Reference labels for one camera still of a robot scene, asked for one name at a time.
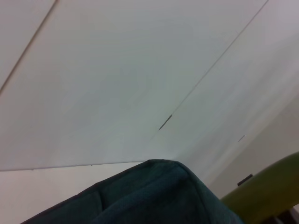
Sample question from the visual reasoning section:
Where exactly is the green cucumber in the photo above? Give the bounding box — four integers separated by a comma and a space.
221, 151, 299, 224

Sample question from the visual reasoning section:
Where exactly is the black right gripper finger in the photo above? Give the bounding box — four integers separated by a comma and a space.
275, 204, 299, 224
237, 173, 254, 187

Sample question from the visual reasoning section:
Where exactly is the dark blue insulated lunch bag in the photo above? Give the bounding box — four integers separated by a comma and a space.
21, 159, 243, 224

